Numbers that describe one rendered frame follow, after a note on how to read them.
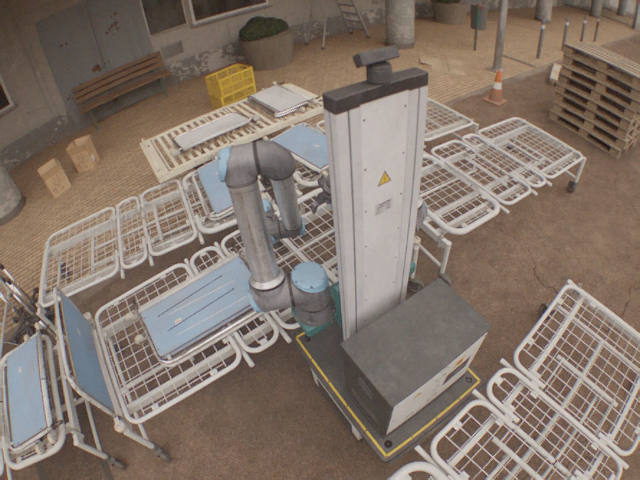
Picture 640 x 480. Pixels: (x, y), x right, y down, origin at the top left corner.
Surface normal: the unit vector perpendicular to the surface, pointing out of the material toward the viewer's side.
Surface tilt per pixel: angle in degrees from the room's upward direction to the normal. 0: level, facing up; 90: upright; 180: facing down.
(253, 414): 0
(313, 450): 0
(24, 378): 8
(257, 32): 73
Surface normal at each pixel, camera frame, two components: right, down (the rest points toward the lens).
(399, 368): -0.09, -0.70
